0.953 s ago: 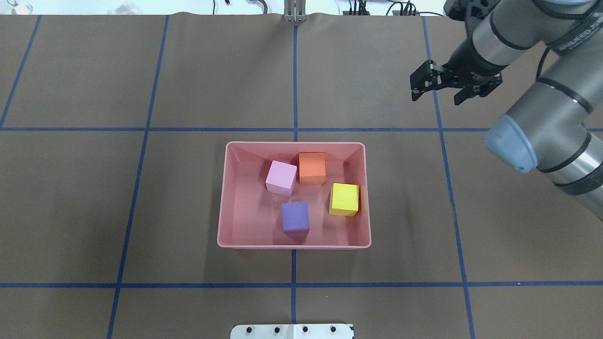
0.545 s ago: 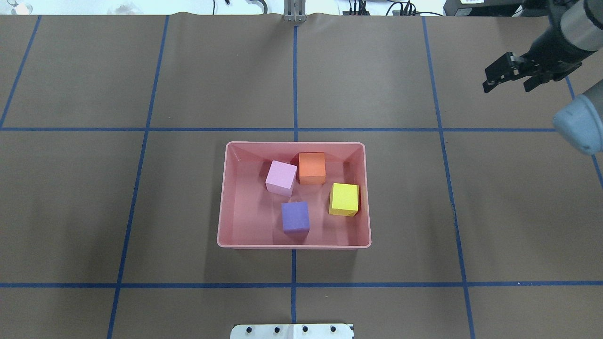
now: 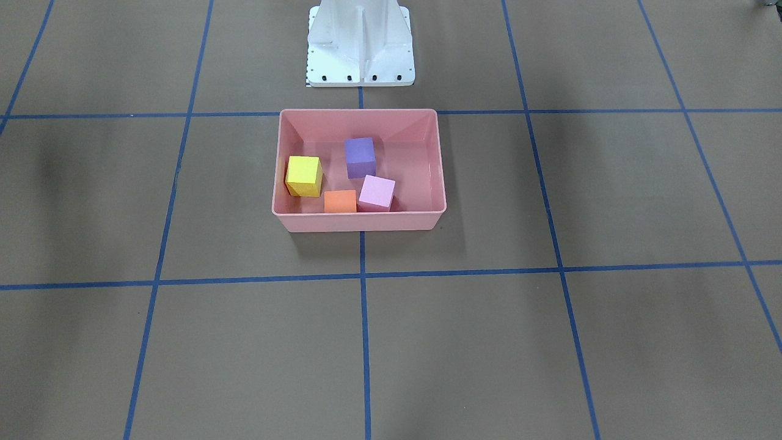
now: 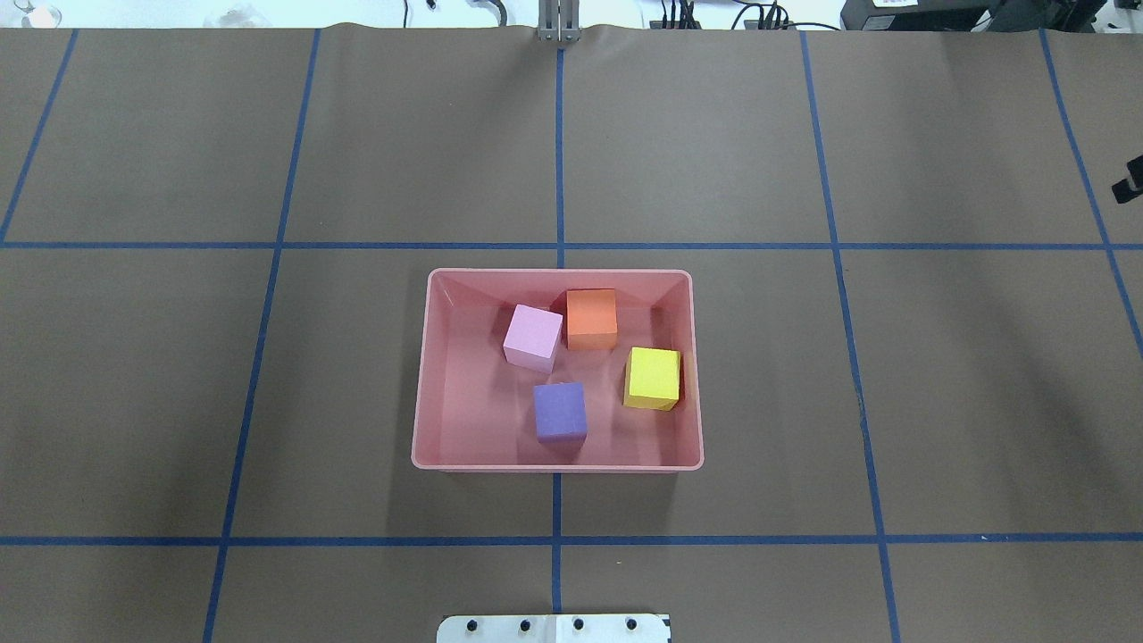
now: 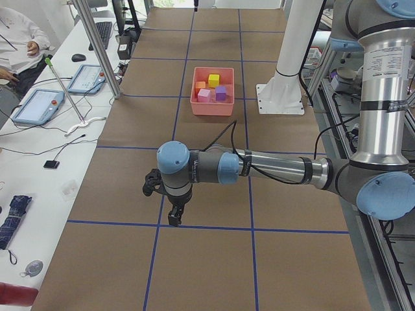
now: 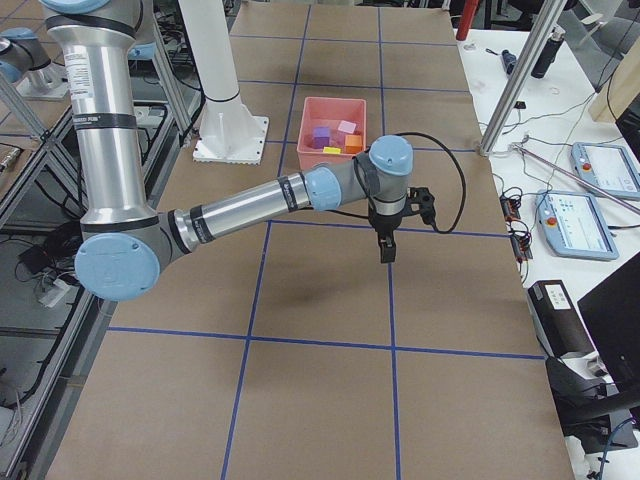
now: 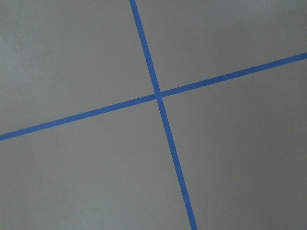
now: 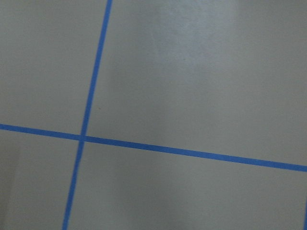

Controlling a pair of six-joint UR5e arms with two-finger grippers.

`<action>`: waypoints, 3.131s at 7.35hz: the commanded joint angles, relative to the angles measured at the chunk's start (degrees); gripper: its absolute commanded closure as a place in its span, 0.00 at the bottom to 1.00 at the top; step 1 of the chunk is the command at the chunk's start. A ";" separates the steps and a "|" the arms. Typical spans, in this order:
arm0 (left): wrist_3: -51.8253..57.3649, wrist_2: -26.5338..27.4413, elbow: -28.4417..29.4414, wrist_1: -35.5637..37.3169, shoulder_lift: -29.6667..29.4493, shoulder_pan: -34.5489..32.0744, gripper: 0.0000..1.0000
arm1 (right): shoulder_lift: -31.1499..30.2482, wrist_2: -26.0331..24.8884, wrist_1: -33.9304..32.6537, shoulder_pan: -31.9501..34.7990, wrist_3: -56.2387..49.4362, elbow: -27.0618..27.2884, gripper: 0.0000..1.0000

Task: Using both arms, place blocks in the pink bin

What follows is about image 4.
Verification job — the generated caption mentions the pink plastic bin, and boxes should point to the pink plastic bin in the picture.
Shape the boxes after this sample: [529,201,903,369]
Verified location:
[411,268,704,473]

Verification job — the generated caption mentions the pink foam block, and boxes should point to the pink foam block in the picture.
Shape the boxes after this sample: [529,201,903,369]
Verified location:
[502,304,563,373]

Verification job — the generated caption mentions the white camera pole base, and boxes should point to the white camera pole base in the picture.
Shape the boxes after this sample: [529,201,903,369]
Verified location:
[435,612,672,642]

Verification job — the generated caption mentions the aluminium frame post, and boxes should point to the aluminium frame post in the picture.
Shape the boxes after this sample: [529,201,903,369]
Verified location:
[536,0,582,45]

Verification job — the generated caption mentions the purple foam block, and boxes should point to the purple foam block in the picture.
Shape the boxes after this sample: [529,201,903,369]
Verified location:
[531,381,588,443]

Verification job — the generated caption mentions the yellow foam block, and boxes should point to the yellow foam block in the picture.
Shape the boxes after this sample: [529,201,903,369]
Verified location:
[623,347,682,412]

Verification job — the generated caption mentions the orange foam block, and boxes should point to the orange foam block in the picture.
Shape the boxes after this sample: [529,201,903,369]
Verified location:
[566,288,618,351]

